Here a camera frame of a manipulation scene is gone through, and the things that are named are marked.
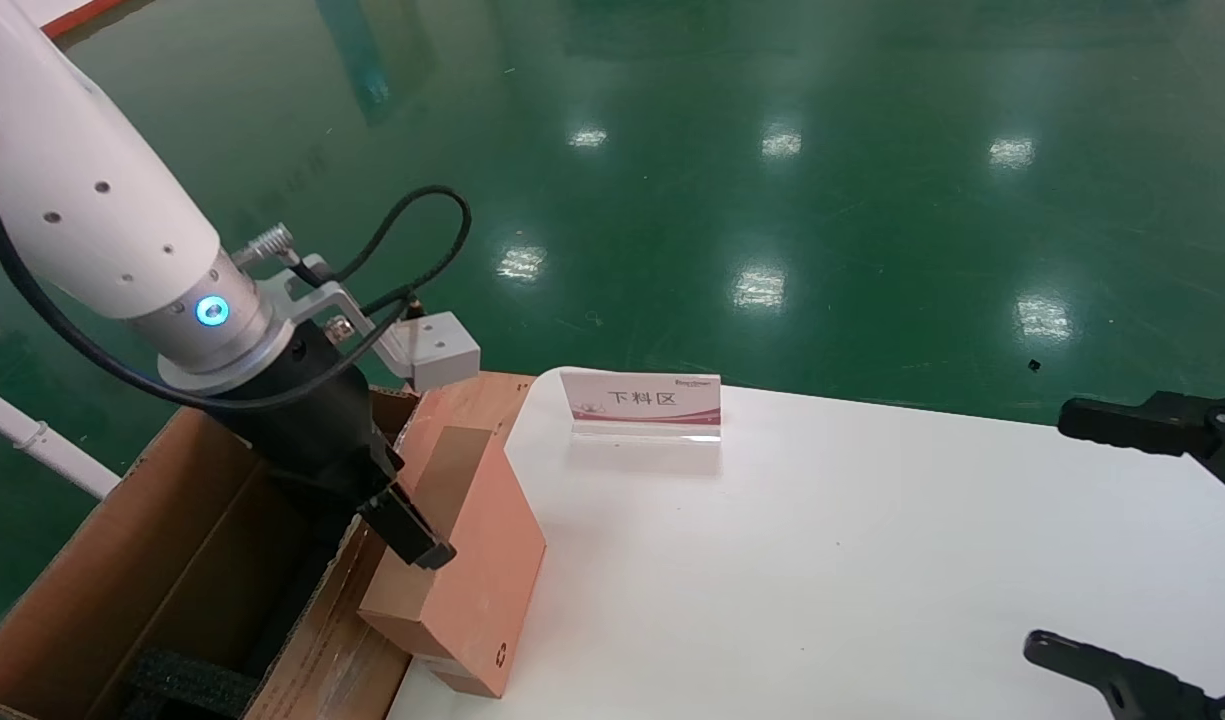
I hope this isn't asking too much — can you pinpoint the silver camera mounting bracket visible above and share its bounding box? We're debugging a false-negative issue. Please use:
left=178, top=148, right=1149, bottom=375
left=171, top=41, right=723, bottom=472
left=267, top=255, right=413, bottom=379

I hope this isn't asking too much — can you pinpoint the white pipe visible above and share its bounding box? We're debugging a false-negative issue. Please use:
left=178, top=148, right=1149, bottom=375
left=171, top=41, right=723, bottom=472
left=0, top=380, right=123, bottom=501

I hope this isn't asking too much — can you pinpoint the large cardboard box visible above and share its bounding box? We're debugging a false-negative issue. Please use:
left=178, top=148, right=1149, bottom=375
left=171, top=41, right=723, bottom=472
left=0, top=370, right=535, bottom=720

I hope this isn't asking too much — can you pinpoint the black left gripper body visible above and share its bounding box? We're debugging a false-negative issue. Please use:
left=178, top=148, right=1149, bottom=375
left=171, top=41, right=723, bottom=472
left=207, top=335, right=405, bottom=513

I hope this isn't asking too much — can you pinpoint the black foam padding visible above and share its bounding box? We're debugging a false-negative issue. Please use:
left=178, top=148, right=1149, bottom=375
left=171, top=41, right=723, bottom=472
left=122, top=648, right=263, bottom=720

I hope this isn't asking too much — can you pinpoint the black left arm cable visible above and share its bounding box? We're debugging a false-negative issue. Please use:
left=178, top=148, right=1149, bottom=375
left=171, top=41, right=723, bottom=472
left=0, top=75, right=473, bottom=413

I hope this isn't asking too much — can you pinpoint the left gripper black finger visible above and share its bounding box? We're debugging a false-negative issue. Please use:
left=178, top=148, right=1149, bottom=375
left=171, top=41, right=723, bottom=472
left=357, top=483, right=459, bottom=572

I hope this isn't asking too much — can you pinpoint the small cardboard box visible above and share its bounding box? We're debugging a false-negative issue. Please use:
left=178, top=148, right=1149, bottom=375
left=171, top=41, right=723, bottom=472
left=357, top=425, right=548, bottom=699

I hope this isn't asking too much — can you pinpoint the acrylic sign with Chinese text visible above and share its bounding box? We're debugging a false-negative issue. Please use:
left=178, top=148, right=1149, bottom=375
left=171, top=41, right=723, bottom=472
left=559, top=370, right=723, bottom=444

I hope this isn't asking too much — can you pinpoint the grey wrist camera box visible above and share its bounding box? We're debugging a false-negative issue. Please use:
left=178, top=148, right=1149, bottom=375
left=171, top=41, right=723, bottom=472
left=387, top=312, right=481, bottom=393

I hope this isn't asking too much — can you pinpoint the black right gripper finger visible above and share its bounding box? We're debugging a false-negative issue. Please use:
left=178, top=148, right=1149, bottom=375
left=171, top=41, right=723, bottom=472
left=1059, top=390, right=1225, bottom=498
left=1024, top=630, right=1225, bottom=720

